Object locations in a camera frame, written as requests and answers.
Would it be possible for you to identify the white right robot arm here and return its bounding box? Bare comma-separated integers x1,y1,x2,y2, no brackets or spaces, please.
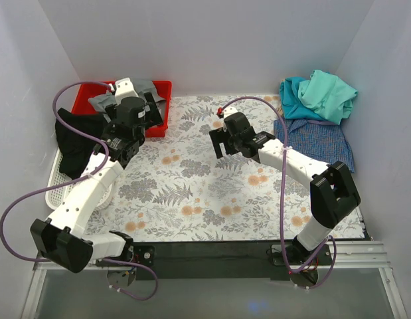
209,108,361,264

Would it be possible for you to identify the black floral print t-shirt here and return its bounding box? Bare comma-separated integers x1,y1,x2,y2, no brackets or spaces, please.
55,108,107,179

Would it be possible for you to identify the red plastic bin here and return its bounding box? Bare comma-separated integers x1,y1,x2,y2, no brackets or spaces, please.
71,80,172,138

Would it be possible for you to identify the grey shirt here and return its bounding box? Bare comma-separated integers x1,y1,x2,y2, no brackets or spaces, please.
88,79,167,116

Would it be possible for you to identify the dark teal shirt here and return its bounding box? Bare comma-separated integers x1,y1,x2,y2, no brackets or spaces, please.
279,76,325,121

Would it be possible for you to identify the white perforated plastic basket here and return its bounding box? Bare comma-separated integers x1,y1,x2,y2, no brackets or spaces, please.
45,146,115,211

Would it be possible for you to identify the blue patterned folded shirt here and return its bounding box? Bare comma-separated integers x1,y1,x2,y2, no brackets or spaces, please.
284,119,355,173

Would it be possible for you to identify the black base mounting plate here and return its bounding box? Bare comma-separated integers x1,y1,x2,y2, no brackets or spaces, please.
95,237,337,288

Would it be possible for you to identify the aluminium rail frame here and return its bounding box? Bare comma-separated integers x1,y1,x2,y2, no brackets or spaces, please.
23,241,406,318

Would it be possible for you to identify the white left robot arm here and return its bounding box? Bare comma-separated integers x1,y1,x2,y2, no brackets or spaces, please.
30,92,163,273

